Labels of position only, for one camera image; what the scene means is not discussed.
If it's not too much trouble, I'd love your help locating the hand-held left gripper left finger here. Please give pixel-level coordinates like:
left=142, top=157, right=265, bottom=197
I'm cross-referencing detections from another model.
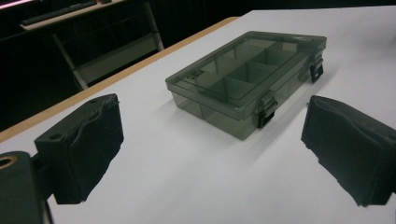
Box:
left=34, top=92, right=125, bottom=205

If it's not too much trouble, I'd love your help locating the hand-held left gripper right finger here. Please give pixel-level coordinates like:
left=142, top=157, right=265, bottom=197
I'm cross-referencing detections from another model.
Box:
left=300, top=94, right=396, bottom=208

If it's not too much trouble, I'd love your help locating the smoky grey plastic compartment box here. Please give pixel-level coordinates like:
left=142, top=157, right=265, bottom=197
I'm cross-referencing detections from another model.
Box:
left=164, top=30, right=328, bottom=142

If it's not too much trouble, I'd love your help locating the wooden table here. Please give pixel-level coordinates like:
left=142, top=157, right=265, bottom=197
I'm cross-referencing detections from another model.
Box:
left=0, top=16, right=240, bottom=144

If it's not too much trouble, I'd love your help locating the white table cover board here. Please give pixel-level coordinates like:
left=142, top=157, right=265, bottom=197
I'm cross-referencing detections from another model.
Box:
left=0, top=5, right=396, bottom=224

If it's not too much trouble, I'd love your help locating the black keyboard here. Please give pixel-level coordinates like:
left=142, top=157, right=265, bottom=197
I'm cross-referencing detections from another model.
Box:
left=20, top=0, right=98, bottom=27

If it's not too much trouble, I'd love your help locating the white metal desk frame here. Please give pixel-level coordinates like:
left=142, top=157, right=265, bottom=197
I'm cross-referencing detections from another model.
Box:
left=20, top=0, right=165, bottom=91

